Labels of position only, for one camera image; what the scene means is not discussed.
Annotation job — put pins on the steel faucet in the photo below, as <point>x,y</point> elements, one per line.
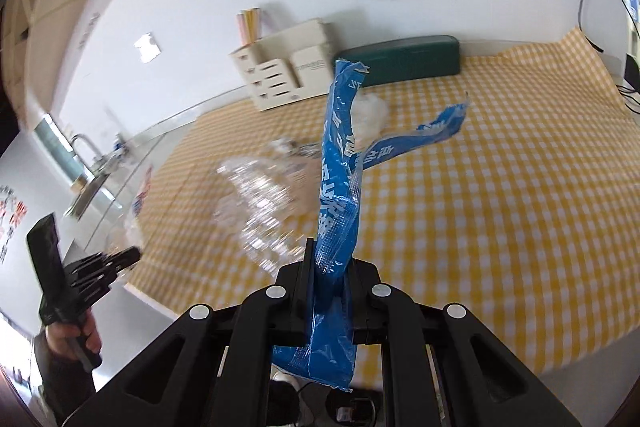
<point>82,147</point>

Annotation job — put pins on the blue plastic wrapper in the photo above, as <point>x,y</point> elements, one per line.
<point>340,207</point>

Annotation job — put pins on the steel sink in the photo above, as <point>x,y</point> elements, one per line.
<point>95,194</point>

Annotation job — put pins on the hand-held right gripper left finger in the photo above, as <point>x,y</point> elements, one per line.
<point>304,302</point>

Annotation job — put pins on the wall poster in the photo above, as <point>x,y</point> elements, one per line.
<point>12,227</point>

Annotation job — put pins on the yellow checkered tablecloth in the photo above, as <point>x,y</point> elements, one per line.
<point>475,232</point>

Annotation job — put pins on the beige desk organizer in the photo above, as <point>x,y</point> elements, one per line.
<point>280,77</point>

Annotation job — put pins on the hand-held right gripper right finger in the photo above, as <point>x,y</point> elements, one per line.
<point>362,302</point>

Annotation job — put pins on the person's left hand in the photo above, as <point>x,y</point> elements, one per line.
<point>65,338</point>

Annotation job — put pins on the clear crumpled plastic bag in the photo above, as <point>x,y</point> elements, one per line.
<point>260,197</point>

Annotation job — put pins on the dark green box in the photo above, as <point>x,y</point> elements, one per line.
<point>410,62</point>

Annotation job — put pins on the white crumpled tissue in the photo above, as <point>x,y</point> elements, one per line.
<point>371,112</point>

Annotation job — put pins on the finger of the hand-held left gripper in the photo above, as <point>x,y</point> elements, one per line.
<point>125,257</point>
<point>97,289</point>

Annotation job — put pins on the person's left forearm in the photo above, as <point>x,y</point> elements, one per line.
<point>60,387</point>

